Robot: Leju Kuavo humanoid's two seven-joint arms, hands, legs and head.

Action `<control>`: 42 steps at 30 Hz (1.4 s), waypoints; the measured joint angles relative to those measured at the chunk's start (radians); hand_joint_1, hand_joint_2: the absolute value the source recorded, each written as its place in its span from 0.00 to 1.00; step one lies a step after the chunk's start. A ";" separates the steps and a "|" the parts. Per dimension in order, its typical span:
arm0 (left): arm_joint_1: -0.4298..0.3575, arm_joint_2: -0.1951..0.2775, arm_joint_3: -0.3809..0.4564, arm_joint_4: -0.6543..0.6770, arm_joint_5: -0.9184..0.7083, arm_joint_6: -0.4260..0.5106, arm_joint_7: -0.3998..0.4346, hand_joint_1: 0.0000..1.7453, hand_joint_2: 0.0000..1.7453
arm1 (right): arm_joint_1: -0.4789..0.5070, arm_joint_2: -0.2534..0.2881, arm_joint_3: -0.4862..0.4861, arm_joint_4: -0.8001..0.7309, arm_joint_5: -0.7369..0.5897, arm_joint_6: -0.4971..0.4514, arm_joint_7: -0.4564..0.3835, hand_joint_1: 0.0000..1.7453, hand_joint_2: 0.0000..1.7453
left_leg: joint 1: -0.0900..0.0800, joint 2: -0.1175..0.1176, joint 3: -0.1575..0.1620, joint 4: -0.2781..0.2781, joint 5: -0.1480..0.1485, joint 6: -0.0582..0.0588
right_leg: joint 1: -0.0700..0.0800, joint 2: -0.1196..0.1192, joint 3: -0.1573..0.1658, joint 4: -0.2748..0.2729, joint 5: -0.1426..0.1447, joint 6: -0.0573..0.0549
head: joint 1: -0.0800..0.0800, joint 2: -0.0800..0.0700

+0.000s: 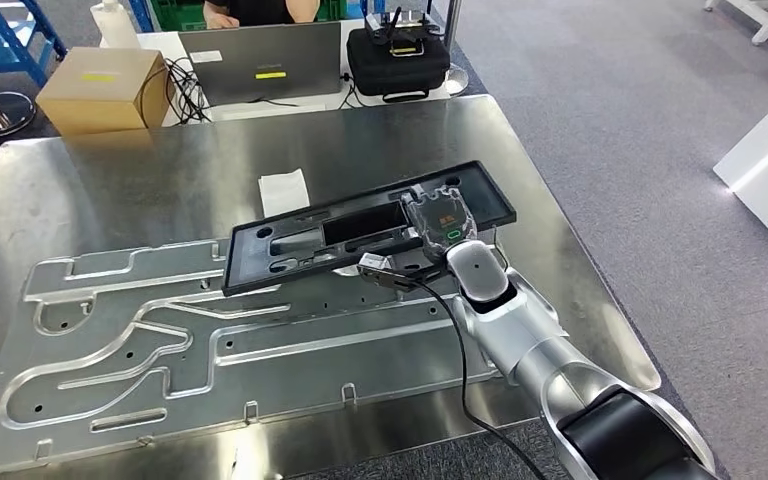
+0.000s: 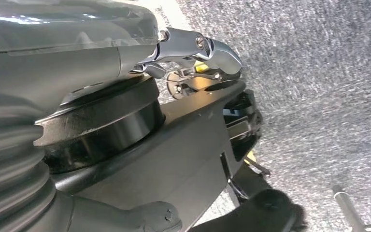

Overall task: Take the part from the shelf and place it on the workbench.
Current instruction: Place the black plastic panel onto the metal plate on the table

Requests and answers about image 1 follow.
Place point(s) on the black plastic panel part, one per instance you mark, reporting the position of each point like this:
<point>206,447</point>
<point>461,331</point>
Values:
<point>490,199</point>

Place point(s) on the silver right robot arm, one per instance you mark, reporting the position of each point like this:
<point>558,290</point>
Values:
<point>523,331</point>

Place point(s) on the person's left forearm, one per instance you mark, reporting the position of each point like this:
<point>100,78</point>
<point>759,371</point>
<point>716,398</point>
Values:
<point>304,10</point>

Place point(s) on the stainless steel workbench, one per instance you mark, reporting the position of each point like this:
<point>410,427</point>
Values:
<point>159,172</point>

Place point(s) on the machined aluminium plate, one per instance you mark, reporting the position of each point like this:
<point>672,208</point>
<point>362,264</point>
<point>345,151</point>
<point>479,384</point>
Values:
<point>291,371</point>

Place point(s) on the black carrying case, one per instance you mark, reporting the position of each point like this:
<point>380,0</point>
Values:
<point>397,73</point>

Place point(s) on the yellow label sticker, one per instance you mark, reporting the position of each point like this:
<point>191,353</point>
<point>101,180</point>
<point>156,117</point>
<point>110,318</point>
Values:
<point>270,75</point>

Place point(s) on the black remote controller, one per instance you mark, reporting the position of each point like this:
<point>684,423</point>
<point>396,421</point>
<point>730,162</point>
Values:
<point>404,36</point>

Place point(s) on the stainless steel table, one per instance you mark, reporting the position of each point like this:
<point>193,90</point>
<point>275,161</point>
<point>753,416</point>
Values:
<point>258,53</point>

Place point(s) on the green plastic crate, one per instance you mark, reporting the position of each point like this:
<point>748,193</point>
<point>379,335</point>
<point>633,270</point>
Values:
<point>175,13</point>
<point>331,10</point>

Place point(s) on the white label sticker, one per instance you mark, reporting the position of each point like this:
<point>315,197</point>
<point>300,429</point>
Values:
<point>206,56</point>

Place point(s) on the person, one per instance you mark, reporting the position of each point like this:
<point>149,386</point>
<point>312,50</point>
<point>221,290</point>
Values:
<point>258,10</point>

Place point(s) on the brown cardboard box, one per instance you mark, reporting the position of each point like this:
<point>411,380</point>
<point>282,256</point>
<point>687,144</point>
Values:
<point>92,99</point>

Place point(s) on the white plastic bottle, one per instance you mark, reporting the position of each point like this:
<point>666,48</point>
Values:
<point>116,26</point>

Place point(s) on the white object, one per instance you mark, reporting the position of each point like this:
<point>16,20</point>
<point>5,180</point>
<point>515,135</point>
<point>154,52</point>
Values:
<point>765,20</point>

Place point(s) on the chrome stanchion post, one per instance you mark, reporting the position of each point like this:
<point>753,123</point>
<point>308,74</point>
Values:
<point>453,26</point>

